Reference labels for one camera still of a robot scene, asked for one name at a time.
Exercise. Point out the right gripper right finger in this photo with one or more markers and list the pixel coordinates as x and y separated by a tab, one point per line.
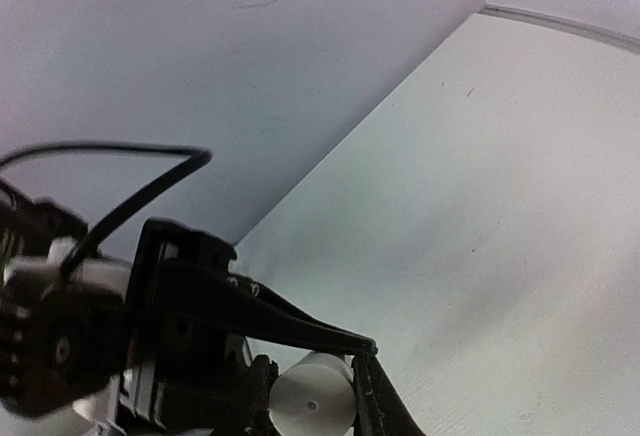
380	410

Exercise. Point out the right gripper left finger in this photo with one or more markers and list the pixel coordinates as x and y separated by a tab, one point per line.
240	305

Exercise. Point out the white nail polish cap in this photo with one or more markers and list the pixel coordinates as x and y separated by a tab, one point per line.
315	397

